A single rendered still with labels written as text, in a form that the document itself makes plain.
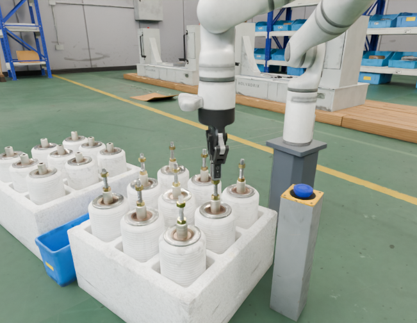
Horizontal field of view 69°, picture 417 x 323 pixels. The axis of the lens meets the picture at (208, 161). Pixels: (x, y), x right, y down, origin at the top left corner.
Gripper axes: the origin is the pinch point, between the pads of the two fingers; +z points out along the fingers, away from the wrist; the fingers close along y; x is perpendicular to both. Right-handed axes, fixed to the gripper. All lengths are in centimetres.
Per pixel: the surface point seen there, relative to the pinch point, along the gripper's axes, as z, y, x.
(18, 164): 10, 38, 56
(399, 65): 7, 334, -337
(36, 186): 12, 25, 47
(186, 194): 9.9, 8.5, 5.9
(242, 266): 22.7, -5.5, -5.4
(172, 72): 15, 376, -17
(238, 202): 10.8, 3.8, -6.6
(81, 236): 17.2, 5.6, 31.6
